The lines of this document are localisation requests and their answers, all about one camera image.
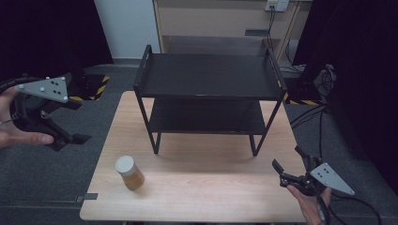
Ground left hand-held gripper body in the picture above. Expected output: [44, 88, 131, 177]
[8, 76, 73, 153]

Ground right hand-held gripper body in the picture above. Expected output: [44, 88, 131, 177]
[280, 154, 357, 198]

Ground brown jar with white lid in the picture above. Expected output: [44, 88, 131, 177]
[115, 155, 145, 191]

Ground black two-tier metal rack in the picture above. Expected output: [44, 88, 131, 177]
[132, 44, 288, 158]

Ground person's right hand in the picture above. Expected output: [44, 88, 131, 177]
[285, 184, 333, 225]

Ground person's left hand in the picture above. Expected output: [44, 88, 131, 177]
[0, 86, 55, 150]

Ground black base with hazard stripes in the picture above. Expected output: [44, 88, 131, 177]
[282, 78, 323, 107]
[68, 73, 111, 102]

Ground black curtain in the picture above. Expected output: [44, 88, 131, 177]
[292, 0, 398, 195]
[0, 0, 115, 83]

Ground black tape strip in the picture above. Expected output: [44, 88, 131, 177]
[75, 192, 100, 203]

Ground light wooden cabinet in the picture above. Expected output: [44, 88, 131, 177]
[152, 0, 314, 62]

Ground black corrugated cable of left gripper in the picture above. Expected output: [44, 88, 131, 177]
[0, 77, 34, 96]

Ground black floor cables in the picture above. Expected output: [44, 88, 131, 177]
[289, 103, 330, 158]

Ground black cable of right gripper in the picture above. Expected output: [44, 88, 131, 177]
[315, 190, 383, 225]

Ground bundle of cables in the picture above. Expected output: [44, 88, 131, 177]
[312, 64, 338, 96]

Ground black cable from wall socket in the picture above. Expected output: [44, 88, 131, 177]
[266, 5, 277, 50]

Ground white wall socket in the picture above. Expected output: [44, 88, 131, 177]
[264, 0, 291, 13]

